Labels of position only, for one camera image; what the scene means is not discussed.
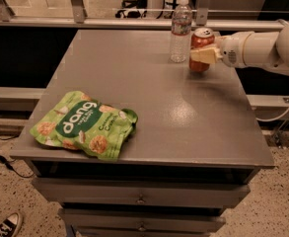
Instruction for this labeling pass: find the green dang chips bag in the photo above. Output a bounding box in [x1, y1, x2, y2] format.
[30, 91, 138, 161]

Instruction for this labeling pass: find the grey drawer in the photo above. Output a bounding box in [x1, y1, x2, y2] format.
[33, 178, 250, 208]
[58, 209, 225, 233]

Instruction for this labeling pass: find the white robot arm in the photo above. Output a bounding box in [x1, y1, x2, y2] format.
[190, 23, 289, 76]

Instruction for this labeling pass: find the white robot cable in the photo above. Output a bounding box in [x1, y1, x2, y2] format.
[255, 76, 289, 123]

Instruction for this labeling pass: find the red coke can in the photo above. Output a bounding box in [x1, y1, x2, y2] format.
[189, 27, 215, 72]

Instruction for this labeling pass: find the black white sneaker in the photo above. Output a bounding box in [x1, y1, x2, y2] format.
[0, 212, 23, 237]

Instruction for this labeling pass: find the black floor cable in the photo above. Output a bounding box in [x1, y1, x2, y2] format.
[0, 151, 36, 180]

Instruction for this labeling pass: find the top grey drawer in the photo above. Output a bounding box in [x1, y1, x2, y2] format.
[33, 178, 250, 208]

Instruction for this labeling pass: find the grey drawer cabinet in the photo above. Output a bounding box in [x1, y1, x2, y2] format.
[12, 30, 274, 237]

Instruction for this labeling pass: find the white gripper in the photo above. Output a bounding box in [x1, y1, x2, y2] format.
[190, 32, 253, 68]

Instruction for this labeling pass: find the clear plastic water bottle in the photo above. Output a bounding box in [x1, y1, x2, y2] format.
[170, 0, 192, 63]

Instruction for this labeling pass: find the metal window railing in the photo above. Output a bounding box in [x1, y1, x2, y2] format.
[0, 0, 289, 32]

